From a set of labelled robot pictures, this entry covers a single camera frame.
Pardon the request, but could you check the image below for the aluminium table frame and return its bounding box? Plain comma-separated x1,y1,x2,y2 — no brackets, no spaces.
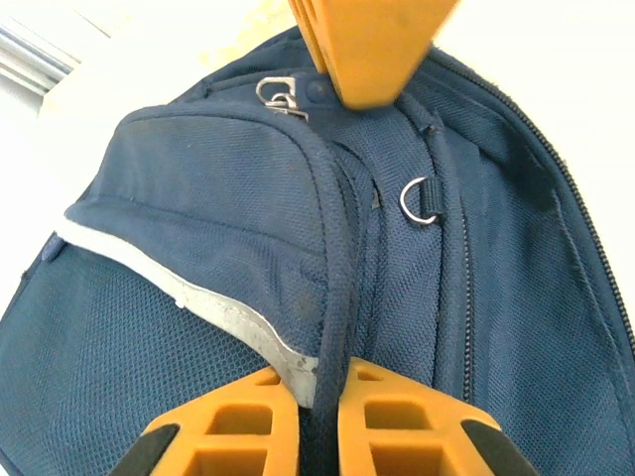
0,14,83,98

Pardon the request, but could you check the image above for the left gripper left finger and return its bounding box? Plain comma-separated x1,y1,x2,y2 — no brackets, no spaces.
106,366,302,476

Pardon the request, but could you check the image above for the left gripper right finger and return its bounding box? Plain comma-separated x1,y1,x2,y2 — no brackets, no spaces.
336,359,527,476

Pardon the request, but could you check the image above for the navy blue backpack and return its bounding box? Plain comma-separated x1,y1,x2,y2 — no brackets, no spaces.
0,24,635,476

